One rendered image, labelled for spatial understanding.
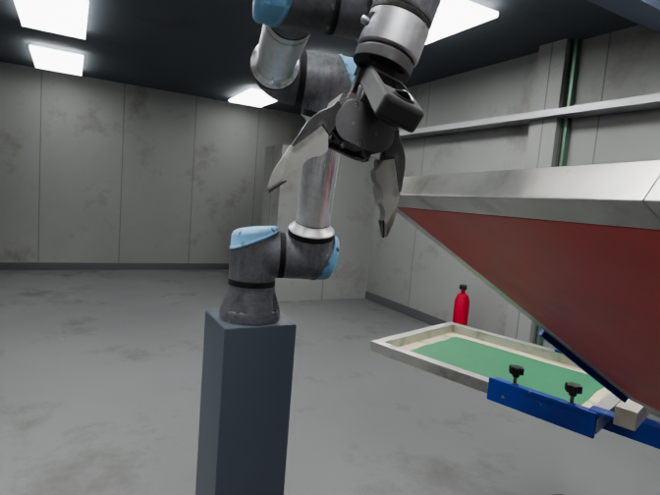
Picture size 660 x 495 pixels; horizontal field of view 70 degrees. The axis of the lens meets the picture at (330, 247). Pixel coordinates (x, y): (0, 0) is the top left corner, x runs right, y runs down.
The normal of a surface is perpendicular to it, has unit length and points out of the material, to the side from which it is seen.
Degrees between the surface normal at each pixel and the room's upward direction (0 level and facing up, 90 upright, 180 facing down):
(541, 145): 90
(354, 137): 90
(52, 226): 90
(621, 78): 90
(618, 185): 58
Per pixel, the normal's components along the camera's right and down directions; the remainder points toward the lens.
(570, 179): -0.77, -0.57
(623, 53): -0.88, -0.02
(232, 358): 0.48, 0.13
